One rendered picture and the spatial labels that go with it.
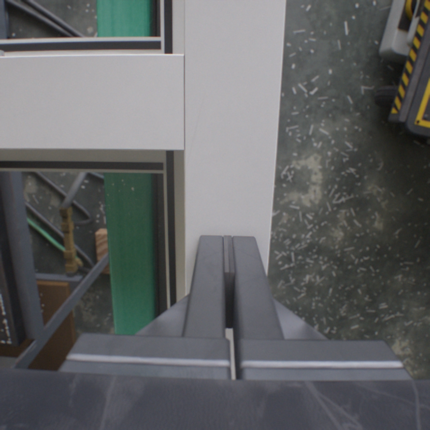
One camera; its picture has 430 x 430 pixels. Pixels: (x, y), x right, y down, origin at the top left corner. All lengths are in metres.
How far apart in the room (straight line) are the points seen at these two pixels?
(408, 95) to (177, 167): 0.73
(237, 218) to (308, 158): 0.98
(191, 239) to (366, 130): 1.07
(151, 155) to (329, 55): 0.99
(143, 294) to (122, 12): 0.20
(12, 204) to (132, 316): 0.43
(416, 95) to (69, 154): 0.79
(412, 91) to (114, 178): 0.76
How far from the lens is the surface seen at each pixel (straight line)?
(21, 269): 0.70
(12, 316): 0.73
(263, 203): 0.15
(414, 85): 0.89
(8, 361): 0.80
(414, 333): 1.60
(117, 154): 0.22
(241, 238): 0.15
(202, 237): 0.15
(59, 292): 1.03
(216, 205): 0.15
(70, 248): 1.00
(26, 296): 0.73
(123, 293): 0.27
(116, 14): 0.24
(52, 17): 0.98
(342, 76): 1.16
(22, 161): 0.24
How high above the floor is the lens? 1.08
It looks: 73 degrees down
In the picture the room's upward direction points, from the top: 177 degrees counter-clockwise
